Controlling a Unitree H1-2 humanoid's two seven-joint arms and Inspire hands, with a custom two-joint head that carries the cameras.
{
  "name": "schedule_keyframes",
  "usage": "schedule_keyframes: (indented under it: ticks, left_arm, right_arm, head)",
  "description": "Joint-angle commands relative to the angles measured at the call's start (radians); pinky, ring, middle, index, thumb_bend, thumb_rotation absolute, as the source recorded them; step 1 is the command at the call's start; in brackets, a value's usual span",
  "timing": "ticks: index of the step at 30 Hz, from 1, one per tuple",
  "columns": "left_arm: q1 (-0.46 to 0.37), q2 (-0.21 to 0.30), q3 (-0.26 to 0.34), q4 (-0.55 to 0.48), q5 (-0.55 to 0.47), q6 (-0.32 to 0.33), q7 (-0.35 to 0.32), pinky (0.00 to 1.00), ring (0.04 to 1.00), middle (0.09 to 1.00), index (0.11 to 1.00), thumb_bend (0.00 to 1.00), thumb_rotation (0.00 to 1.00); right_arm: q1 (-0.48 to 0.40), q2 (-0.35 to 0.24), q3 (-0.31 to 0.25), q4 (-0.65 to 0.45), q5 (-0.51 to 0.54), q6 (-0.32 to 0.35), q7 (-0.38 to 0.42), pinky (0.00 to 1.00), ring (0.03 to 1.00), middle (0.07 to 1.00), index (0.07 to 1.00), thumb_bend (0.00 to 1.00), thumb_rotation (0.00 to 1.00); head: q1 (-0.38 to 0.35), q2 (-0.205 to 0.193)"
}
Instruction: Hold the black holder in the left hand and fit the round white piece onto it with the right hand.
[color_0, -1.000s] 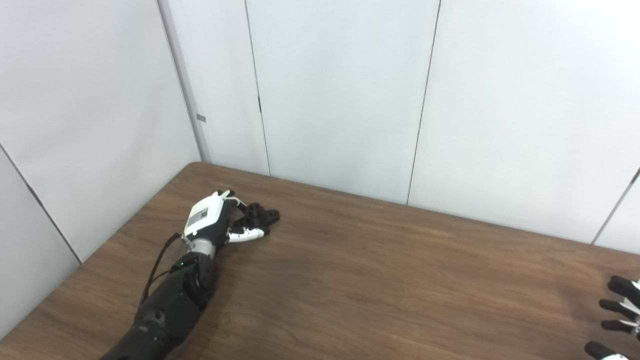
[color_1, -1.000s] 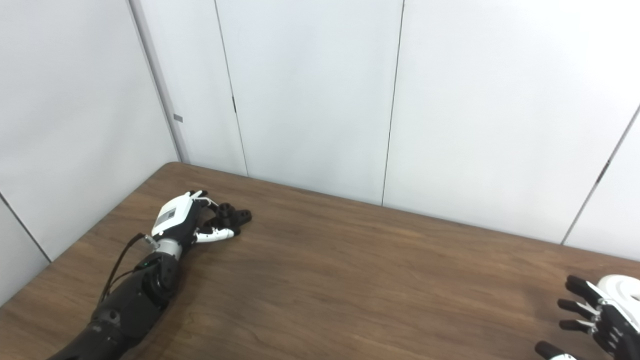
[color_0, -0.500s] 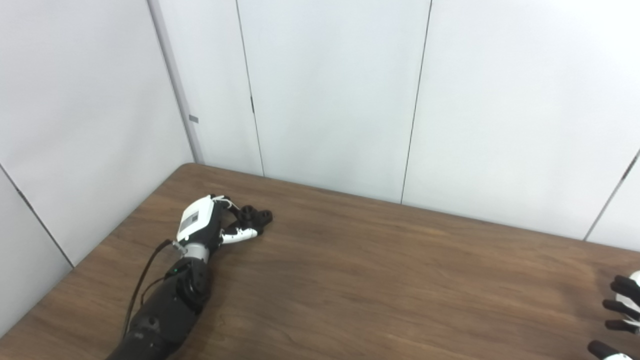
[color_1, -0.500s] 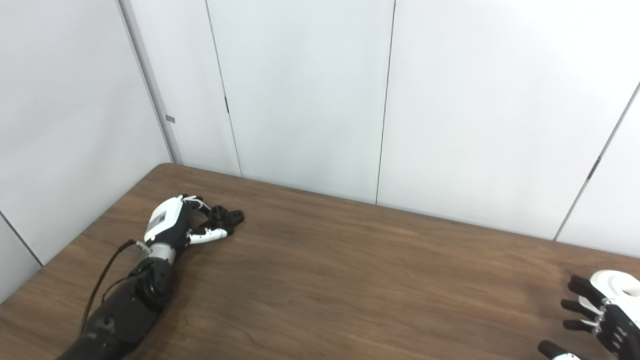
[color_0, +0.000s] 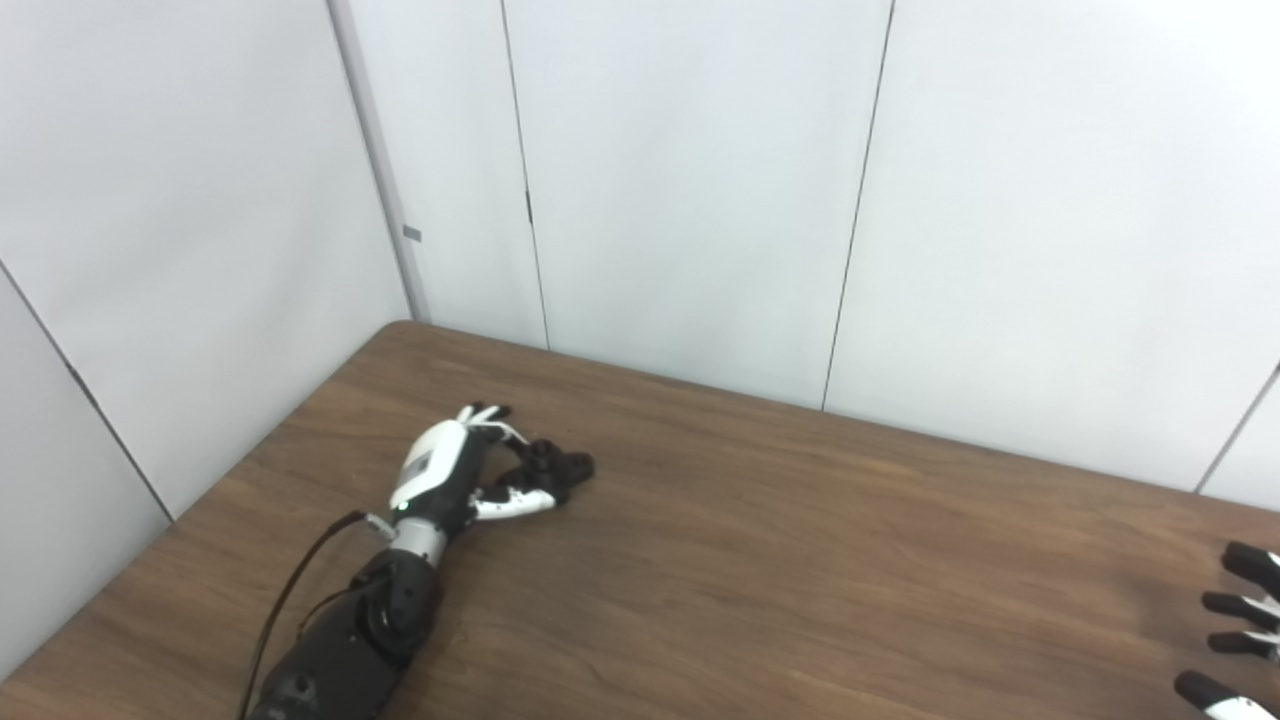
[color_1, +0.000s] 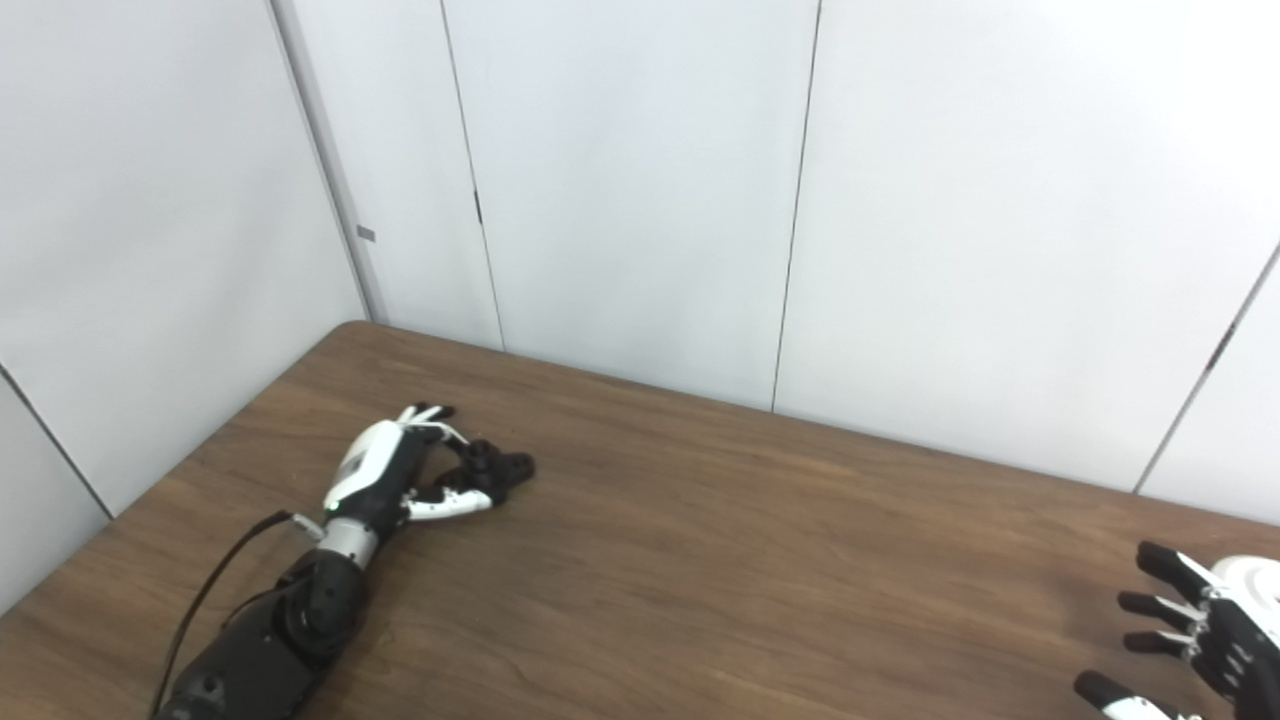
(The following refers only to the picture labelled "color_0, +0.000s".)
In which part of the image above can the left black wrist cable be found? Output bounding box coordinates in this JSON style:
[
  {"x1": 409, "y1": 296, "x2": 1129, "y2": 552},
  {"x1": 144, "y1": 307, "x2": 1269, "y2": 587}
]
[{"x1": 237, "y1": 510, "x2": 398, "y2": 720}]

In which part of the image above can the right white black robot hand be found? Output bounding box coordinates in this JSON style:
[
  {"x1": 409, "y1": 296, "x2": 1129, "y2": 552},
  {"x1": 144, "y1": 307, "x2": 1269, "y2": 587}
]
[{"x1": 1173, "y1": 540, "x2": 1280, "y2": 720}]

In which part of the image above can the black holder with flanges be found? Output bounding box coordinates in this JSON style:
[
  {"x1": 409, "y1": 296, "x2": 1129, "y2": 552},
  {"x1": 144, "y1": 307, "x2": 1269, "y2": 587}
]
[{"x1": 505, "y1": 438, "x2": 596, "y2": 506}]

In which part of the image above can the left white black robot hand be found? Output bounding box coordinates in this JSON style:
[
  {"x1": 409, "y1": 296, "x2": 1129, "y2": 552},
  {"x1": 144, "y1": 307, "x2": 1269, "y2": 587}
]
[{"x1": 388, "y1": 402, "x2": 561, "y2": 531}]

